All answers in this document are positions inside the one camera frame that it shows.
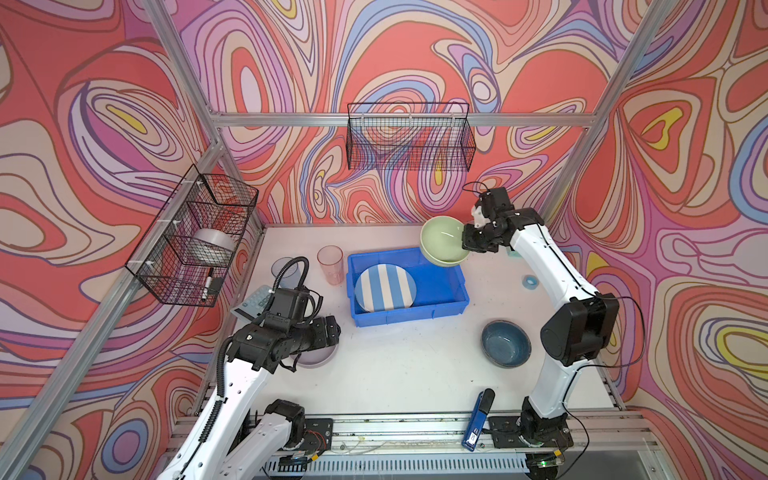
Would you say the lilac bowl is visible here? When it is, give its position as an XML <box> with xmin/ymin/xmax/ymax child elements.
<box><xmin>297</xmin><ymin>345</ymin><xmax>338</xmax><ymax>368</ymax></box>

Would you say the light green bowl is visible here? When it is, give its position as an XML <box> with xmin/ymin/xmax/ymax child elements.
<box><xmin>420</xmin><ymin>216</ymin><xmax>470</xmax><ymax>268</ymax></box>

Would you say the dark blue bowl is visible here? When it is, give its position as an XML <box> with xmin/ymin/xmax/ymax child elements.
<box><xmin>480</xmin><ymin>319</ymin><xmax>532</xmax><ymax>369</ymax></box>

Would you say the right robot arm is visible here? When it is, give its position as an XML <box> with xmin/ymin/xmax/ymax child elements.
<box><xmin>462</xmin><ymin>188</ymin><xmax>619</xmax><ymax>419</ymax></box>

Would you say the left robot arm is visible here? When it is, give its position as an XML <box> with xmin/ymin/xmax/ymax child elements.
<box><xmin>159</xmin><ymin>287</ymin><xmax>340</xmax><ymax>479</ymax></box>

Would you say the blue plastic bin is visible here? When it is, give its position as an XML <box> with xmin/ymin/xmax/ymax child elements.
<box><xmin>347</xmin><ymin>248</ymin><xmax>469</xmax><ymax>327</ymax></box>

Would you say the mint calculator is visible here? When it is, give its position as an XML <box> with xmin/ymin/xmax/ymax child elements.
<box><xmin>230</xmin><ymin>285</ymin><xmax>272</xmax><ymax>322</ymax></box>

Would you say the grey plastic cup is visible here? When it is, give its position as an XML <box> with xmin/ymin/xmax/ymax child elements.
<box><xmin>271</xmin><ymin>257</ymin><xmax>302</xmax><ymax>289</ymax></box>

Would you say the blue tape roll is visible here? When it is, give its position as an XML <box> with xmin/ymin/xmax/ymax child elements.
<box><xmin>522</xmin><ymin>275</ymin><xmax>539</xmax><ymax>290</ymax></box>

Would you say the pink plastic cup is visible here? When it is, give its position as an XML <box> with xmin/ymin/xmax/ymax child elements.
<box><xmin>317</xmin><ymin>245</ymin><xmax>345</xmax><ymax>286</ymax></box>

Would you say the black marker in basket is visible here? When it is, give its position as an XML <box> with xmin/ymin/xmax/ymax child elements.
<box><xmin>201</xmin><ymin>267</ymin><xmax>214</xmax><ymax>301</ymax></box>

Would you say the white tape roll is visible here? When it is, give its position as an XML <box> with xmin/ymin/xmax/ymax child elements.
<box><xmin>189</xmin><ymin>228</ymin><xmax>236</xmax><ymax>267</ymax></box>

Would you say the blue black handheld tool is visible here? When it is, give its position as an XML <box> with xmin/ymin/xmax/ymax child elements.
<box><xmin>461</xmin><ymin>388</ymin><xmax>495</xmax><ymax>452</ymax></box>

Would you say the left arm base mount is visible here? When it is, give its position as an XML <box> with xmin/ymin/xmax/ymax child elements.
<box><xmin>250</xmin><ymin>416</ymin><xmax>335</xmax><ymax>454</ymax></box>

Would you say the back wire basket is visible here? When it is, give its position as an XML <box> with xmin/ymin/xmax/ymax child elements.
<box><xmin>346</xmin><ymin>100</ymin><xmax>476</xmax><ymax>172</ymax></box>

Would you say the wire basket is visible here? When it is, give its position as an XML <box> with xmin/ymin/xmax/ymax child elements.
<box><xmin>125</xmin><ymin>165</ymin><xmax>259</xmax><ymax>307</ymax></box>
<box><xmin>346</xmin><ymin>100</ymin><xmax>476</xmax><ymax>172</ymax></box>

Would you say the left wire basket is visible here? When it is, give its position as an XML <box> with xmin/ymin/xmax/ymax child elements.
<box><xmin>125</xmin><ymin>165</ymin><xmax>259</xmax><ymax>307</ymax></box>

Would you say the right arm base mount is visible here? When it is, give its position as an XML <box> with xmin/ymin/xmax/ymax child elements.
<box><xmin>487</xmin><ymin>411</ymin><xmax>574</xmax><ymax>450</ymax></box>

